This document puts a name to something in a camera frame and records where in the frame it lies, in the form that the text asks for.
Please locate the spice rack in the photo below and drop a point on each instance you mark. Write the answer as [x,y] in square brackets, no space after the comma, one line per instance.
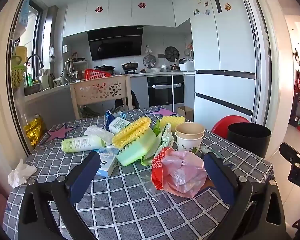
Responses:
[78,60]

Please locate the white refrigerator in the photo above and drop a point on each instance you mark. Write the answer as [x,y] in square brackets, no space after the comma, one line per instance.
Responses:
[222,42]

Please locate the pale green plastic bag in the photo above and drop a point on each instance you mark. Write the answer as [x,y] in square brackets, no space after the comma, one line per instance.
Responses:
[166,136]

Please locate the white mop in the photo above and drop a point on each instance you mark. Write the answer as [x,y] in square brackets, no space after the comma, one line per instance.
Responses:
[173,95]

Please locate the dark round divided tray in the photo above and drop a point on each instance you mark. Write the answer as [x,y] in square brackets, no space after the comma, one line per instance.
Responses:
[171,53]

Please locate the bright green snack bag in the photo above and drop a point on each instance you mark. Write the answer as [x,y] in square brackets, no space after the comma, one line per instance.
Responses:
[148,158]

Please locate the black wok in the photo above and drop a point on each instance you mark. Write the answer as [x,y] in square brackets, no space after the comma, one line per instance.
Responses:
[104,67]

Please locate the black kitchen faucet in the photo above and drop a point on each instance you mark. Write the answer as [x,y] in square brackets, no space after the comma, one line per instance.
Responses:
[37,58]

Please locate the yellow ridged sponge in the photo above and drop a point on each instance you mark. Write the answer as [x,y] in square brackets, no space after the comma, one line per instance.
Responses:
[131,132]

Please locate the white paper towel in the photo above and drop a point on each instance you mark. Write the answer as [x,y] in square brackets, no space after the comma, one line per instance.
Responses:
[97,132]

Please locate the plain paper cup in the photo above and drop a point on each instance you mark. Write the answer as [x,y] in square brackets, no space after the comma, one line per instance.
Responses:
[190,130]

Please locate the red plastic basket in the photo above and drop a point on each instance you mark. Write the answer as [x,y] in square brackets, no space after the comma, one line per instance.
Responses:
[96,74]

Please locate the white utensil holder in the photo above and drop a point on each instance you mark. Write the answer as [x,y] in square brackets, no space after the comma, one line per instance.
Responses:
[43,77]

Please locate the black range hood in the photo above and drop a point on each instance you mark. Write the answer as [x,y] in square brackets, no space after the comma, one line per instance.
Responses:
[115,45]

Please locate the pink plastic bag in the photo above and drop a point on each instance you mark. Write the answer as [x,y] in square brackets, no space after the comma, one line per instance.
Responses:
[185,172]

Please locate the pale green sponge block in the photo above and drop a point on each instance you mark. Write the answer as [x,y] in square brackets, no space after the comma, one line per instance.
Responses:
[137,150]

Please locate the orange round fridge magnet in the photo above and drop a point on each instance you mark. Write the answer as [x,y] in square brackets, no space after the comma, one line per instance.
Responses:
[227,6]

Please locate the black built-in oven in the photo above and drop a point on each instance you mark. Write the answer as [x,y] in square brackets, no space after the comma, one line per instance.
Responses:
[162,95]

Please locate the metal bowl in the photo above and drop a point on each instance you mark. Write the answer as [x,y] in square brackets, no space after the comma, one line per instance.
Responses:
[155,69]

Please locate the grey kitchen counter unit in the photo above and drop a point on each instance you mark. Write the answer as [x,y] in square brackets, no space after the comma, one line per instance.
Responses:
[140,90]

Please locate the beige flower cutout chair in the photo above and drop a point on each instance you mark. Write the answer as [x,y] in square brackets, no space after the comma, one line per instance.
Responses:
[100,91]

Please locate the metal kettle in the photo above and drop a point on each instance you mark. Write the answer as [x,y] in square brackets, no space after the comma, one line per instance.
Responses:
[175,67]

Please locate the white wall hook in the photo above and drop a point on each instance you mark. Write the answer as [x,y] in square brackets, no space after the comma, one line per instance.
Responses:
[147,49]

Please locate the white rice cooker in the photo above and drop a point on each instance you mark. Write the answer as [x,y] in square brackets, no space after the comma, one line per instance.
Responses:
[187,65]

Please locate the clear plastic wrapper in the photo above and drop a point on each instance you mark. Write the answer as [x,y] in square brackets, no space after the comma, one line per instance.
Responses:
[153,192]
[207,150]

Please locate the white pack with green print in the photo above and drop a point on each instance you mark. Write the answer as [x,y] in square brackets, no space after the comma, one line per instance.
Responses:
[118,124]

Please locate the pale yellow plastic cup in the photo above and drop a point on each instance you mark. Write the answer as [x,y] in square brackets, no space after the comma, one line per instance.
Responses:
[18,55]

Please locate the yellow wavy sponge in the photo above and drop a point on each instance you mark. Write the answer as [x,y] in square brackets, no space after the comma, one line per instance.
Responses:
[172,122]

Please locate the green perforated colander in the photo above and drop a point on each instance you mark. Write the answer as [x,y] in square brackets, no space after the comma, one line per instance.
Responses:
[18,76]

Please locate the green dish soap bottle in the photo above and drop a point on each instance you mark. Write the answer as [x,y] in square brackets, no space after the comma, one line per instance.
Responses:
[29,79]

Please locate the gold foil bag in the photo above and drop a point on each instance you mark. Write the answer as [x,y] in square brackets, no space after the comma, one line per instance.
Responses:
[35,130]

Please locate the red plastic stool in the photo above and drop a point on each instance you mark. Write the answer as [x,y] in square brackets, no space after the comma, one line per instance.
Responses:
[225,125]

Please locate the metal stand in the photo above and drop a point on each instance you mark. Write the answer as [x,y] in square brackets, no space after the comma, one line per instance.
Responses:
[68,71]

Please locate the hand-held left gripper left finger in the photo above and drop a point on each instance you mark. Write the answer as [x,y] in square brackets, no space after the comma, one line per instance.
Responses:
[86,175]

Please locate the cardboard box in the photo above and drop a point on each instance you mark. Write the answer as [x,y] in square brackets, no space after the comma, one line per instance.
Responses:
[186,112]

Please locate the white upper cabinets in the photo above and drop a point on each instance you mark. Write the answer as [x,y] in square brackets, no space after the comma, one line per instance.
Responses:
[120,12]

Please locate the red plastic wrapper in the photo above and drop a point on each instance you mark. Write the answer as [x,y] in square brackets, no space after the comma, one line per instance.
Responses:
[156,170]

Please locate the blue and white packet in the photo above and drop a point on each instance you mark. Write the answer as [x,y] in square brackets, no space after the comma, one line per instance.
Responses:
[110,117]

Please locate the black lidded pot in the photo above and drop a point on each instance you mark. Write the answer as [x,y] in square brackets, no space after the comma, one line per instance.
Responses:
[130,65]

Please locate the hanging plastic bag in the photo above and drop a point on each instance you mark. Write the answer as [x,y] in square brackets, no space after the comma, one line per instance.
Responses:
[51,52]

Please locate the black trash bin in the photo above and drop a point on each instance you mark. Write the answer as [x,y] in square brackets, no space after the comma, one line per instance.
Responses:
[250,142]

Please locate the black jacket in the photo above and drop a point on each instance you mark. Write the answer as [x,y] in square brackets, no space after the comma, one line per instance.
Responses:
[133,100]

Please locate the dark wall ornament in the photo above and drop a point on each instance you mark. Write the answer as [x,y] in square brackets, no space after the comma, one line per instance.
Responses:
[296,55]

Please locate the leaf printed paper cup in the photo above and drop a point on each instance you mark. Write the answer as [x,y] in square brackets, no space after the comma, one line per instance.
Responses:
[188,146]

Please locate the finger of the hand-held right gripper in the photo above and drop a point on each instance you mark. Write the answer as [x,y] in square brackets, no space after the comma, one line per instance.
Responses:
[291,152]

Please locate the silver round steamer rack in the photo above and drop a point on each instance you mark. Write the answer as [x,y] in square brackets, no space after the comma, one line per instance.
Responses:
[149,61]

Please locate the red paper-cut sticker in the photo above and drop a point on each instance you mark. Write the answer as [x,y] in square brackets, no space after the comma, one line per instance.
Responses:
[141,5]
[98,9]

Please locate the blue and white box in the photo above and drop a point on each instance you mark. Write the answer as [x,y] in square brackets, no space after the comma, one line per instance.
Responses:
[107,165]

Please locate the white tissue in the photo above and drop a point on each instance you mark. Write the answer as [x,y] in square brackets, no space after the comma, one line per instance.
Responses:
[21,175]

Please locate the white and green tube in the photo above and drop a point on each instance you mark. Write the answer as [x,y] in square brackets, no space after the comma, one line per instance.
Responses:
[80,143]

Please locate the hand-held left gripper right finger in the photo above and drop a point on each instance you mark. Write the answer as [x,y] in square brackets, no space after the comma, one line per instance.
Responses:
[216,177]

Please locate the white wall socket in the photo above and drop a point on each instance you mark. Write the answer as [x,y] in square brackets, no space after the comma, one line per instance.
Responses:
[65,48]

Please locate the white enamel pot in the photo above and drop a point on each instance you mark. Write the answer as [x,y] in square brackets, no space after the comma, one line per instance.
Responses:
[164,68]

